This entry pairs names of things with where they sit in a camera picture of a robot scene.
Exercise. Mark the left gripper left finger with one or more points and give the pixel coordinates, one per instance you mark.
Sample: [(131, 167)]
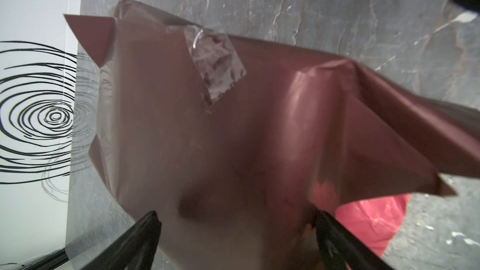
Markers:
[(134, 250)]

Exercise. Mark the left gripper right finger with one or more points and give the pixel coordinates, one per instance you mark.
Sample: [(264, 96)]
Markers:
[(340, 249)]

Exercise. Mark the red wrapping paper sheet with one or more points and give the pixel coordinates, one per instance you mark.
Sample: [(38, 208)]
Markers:
[(231, 182)]

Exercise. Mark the clear adhesive tape piece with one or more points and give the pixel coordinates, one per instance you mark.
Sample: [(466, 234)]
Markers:
[(216, 60)]

